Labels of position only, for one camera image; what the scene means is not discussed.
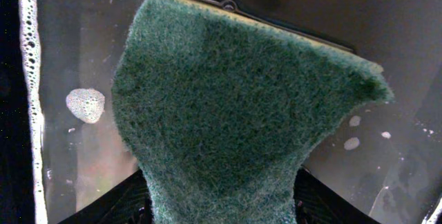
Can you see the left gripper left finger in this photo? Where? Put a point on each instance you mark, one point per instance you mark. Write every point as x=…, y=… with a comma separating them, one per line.
x=127, y=203

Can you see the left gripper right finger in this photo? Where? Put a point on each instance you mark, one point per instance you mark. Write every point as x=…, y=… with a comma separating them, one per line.
x=315, y=203

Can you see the green yellow sponge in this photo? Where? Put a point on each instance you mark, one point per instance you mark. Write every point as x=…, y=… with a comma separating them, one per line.
x=221, y=110

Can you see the black rectangular tray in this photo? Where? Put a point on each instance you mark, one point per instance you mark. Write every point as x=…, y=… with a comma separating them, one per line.
x=61, y=149

